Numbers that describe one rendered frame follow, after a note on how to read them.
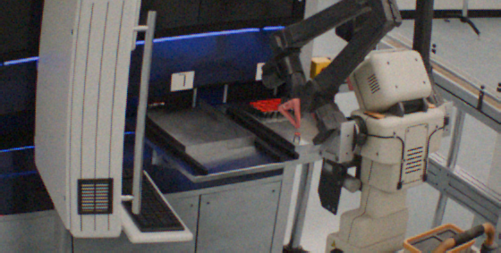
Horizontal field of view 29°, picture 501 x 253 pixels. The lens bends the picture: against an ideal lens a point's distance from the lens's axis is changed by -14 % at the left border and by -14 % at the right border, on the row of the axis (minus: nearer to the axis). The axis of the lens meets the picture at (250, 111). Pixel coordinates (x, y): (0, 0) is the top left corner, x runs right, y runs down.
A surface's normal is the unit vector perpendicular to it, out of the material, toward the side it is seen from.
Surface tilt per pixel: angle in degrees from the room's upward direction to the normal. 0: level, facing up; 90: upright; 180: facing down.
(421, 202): 0
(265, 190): 90
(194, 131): 0
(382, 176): 90
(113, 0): 90
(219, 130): 0
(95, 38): 90
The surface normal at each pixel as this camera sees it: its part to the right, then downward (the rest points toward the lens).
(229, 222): 0.55, 0.36
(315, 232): 0.11, -0.92
